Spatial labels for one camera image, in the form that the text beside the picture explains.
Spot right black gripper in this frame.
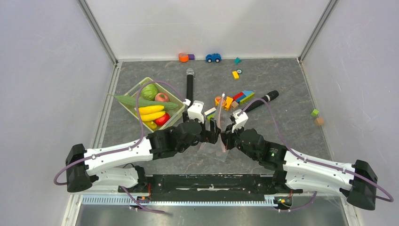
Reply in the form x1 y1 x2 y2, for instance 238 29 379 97
218 122 258 161

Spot clear polka dot zip bag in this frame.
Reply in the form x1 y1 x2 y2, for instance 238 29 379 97
198 93 229 162

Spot yellow banana bunch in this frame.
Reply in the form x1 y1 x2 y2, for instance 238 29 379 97
138 105 166 121

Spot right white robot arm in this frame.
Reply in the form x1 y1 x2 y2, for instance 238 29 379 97
221 122 378 210

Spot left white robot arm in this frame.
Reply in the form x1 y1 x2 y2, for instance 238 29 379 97
65 112 221 193

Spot white blue green brick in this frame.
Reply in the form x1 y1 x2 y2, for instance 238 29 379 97
204 107 216 121

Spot orange cartoon figure block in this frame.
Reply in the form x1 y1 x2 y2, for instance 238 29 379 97
215 97 226 109

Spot orange brick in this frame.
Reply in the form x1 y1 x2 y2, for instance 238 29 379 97
224 97 234 111

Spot multicolour brick stack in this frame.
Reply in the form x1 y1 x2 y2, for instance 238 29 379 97
233 90 255 105

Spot light green plastic basket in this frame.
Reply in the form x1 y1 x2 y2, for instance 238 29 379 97
124 77 186 132

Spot red tomato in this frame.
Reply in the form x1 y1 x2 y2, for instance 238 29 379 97
154 113 170 127

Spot long green cucumber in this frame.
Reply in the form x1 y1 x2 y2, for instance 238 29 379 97
108 94 179 110

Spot upright black microphone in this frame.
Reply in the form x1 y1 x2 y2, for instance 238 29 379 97
186 68 194 102

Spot yellow brick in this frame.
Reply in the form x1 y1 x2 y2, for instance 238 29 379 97
232 71 239 80

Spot red peach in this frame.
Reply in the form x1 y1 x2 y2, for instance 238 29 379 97
154 92 169 102

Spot small yellow fruit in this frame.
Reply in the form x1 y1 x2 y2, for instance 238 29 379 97
144 121 158 130

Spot slanted black microphone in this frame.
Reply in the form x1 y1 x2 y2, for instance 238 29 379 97
245 90 279 113

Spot blue toy car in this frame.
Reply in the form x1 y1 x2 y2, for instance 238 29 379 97
206 53 222 63

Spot teal block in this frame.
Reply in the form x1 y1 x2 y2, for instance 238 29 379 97
234 57 242 64

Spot green cabbage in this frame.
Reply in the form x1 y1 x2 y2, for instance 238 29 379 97
140 83 159 101

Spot green cube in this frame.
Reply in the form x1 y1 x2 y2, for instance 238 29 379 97
311 109 319 117

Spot tan wooden cube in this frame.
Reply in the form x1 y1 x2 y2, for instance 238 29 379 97
314 117 325 126

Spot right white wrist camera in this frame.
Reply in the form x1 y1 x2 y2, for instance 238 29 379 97
231 109 248 132

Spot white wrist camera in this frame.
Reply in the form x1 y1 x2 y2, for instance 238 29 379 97
182 99 204 124
231 109 248 132

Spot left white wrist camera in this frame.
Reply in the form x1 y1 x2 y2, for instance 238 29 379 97
182 99 204 124

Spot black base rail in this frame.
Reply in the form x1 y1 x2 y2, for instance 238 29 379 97
128 174 303 202

